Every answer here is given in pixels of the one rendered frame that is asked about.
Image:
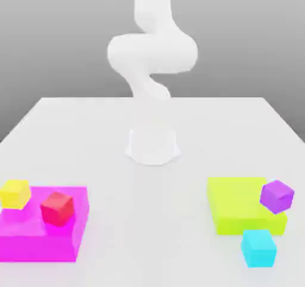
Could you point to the large lime green box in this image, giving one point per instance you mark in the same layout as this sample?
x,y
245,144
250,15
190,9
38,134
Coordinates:
x,y
233,201

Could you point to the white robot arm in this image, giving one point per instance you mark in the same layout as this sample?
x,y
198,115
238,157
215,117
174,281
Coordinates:
x,y
152,53

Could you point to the small red cube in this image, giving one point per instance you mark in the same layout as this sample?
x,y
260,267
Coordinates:
x,y
57,209

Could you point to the large magenta box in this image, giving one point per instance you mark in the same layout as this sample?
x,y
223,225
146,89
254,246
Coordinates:
x,y
35,244

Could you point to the small purple cube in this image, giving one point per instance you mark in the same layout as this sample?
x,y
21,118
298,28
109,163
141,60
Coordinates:
x,y
277,196

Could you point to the small cyan cube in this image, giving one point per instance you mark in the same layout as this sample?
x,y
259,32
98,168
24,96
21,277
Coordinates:
x,y
258,248

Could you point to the small yellow cube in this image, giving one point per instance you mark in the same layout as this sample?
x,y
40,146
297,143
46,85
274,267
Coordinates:
x,y
14,194

